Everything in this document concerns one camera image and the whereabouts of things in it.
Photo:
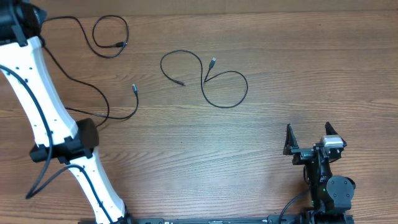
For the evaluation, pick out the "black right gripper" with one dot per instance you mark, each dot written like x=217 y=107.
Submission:
x=301 y=154

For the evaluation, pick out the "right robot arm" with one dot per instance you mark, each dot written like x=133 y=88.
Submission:
x=331 y=195

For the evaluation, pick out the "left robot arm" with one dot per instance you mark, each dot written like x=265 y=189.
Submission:
x=60 y=142

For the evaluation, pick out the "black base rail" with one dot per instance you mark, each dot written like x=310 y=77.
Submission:
x=271 y=219

